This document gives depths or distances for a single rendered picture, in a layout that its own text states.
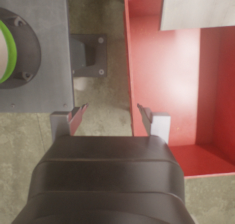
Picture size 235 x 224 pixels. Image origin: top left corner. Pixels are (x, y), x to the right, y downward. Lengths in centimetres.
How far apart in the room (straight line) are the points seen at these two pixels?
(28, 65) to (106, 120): 107
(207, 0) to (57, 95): 39
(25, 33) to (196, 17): 37
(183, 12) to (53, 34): 29
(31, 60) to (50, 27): 7
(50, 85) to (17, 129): 126
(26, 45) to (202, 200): 192
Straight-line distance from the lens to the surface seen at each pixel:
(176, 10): 45
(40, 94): 38
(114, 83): 127
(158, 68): 74
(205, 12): 48
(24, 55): 34
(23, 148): 167
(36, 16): 38
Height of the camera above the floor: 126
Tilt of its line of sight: 74 degrees down
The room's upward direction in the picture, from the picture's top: 179 degrees clockwise
